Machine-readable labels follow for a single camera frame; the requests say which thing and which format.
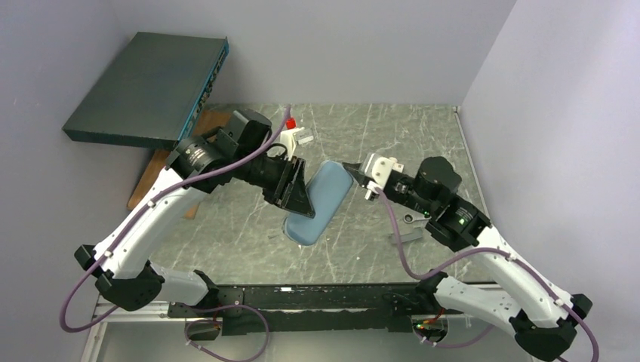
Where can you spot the dark network switch box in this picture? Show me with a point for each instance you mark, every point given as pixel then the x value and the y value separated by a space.
pixel 152 93

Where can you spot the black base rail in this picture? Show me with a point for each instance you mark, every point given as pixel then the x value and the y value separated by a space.
pixel 314 307

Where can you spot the silver ratchet wrench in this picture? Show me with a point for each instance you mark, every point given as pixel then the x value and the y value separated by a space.
pixel 409 218

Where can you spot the wooden board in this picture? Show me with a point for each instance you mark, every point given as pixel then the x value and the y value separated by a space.
pixel 207 121

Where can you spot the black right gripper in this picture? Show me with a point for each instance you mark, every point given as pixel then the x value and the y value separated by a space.
pixel 379 182

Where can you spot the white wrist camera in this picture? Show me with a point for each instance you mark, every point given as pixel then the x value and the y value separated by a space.
pixel 372 191
pixel 294 136

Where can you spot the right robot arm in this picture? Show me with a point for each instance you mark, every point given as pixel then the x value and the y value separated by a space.
pixel 540 316

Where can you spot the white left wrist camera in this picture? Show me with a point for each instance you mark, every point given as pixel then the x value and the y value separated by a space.
pixel 294 136

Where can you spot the grey plastic bracket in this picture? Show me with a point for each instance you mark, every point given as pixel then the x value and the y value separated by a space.
pixel 415 235

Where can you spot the aluminium frame rail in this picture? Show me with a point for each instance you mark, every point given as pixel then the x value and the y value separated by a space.
pixel 156 311

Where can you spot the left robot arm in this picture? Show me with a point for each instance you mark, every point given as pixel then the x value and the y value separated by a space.
pixel 245 148

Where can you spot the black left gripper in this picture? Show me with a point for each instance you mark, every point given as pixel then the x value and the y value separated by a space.
pixel 287 181

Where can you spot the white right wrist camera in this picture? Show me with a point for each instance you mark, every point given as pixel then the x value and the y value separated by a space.
pixel 372 191

